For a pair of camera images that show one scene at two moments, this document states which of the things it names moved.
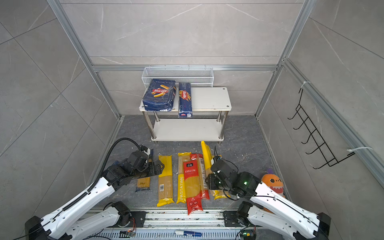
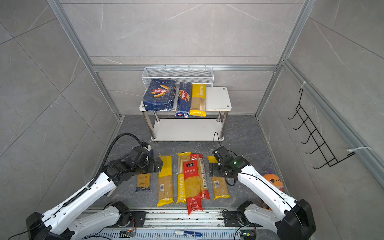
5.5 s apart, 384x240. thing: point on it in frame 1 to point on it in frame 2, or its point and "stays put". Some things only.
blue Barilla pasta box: [160, 95] stays put
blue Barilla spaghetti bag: [185, 106] stays put
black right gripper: [210, 183] to [213, 169]
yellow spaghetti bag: [218, 194] to [198, 100]
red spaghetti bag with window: [192, 187] stays put
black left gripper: [154, 171] stays put
